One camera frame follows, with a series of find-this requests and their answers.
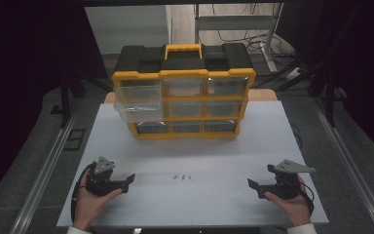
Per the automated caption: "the yellow and black drawer organizer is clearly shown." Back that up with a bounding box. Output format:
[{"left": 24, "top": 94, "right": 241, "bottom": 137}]
[{"left": 111, "top": 43, "right": 257, "bottom": 140}]

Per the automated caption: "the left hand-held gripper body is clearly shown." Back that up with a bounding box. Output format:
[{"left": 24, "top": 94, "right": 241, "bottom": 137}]
[{"left": 85, "top": 156, "right": 125, "bottom": 198}]

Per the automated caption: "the person's right hand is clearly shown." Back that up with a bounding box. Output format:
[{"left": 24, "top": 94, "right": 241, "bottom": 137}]
[{"left": 264, "top": 175, "right": 314, "bottom": 227}]

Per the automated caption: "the person's left hand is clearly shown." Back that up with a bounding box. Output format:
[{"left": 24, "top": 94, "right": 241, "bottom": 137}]
[{"left": 72, "top": 169, "right": 124, "bottom": 232}]

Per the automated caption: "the tangle of floor cables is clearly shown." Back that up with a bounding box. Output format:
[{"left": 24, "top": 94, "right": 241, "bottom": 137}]
[{"left": 211, "top": 3, "right": 297, "bottom": 57}]

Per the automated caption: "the black metal stand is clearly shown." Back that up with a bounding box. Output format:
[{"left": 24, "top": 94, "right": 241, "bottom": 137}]
[
  {"left": 50, "top": 64, "right": 113, "bottom": 129},
  {"left": 276, "top": 3, "right": 350, "bottom": 129}
]

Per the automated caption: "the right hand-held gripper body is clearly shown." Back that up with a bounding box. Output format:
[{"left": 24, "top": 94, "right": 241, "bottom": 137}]
[{"left": 264, "top": 158, "right": 316, "bottom": 201}]

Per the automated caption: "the grey metal desk frame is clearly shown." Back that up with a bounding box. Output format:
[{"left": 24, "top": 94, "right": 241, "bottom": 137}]
[{"left": 194, "top": 3, "right": 285, "bottom": 74}]

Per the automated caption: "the aluminium floor rail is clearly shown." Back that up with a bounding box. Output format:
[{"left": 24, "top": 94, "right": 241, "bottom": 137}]
[
  {"left": 312, "top": 97, "right": 374, "bottom": 234},
  {"left": 17, "top": 106, "right": 80, "bottom": 234}
]

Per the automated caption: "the clear plastic drawer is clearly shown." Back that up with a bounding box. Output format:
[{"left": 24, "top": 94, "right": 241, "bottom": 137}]
[{"left": 114, "top": 78, "right": 164, "bottom": 124}]

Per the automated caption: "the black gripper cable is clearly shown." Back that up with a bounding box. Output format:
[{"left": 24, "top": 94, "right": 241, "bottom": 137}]
[
  {"left": 70, "top": 161, "right": 97, "bottom": 223},
  {"left": 291, "top": 180, "right": 316, "bottom": 216}
]

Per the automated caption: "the white cabinet panel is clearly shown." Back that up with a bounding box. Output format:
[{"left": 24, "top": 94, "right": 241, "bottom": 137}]
[{"left": 84, "top": 4, "right": 173, "bottom": 56}]

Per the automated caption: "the white power strip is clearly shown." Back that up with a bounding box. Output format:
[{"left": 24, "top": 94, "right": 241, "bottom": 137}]
[{"left": 284, "top": 66, "right": 304, "bottom": 82}]

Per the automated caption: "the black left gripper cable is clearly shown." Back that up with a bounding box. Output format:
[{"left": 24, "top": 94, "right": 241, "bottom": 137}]
[{"left": 70, "top": 161, "right": 97, "bottom": 223}]

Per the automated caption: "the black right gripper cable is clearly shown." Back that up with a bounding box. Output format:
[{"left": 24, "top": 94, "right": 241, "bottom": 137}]
[{"left": 291, "top": 180, "right": 316, "bottom": 216}]

